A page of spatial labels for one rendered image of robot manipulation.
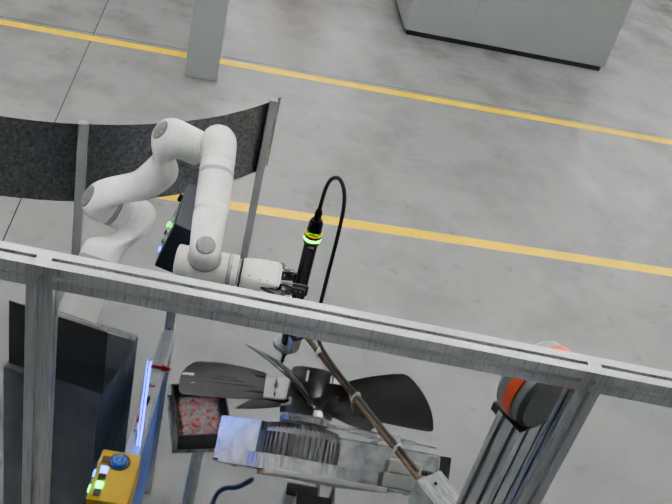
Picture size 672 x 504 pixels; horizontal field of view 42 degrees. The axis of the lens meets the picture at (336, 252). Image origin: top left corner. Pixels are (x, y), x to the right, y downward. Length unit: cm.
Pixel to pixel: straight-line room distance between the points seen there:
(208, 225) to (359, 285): 281
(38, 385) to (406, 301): 353
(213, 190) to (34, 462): 90
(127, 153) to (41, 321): 270
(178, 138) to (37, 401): 110
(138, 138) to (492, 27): 508
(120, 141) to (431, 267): 207
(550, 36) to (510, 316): 418
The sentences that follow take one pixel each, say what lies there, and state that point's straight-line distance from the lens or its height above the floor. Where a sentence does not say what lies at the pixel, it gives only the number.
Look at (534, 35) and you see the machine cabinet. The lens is 866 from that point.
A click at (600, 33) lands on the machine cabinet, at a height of 37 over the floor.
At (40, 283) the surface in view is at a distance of 137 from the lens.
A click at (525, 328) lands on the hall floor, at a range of 502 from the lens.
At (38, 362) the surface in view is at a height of 185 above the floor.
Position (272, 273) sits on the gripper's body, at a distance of 219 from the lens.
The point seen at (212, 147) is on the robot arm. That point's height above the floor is 173.
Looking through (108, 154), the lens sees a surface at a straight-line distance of 405.
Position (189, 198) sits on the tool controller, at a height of 125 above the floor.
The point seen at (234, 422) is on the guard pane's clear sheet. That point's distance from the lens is 151.
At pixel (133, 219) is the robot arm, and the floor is 131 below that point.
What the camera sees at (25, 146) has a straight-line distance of 403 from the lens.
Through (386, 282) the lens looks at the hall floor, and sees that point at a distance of 497.
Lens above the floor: 288
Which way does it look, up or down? 34 degrees down
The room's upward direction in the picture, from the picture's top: 15 degrees clockwise
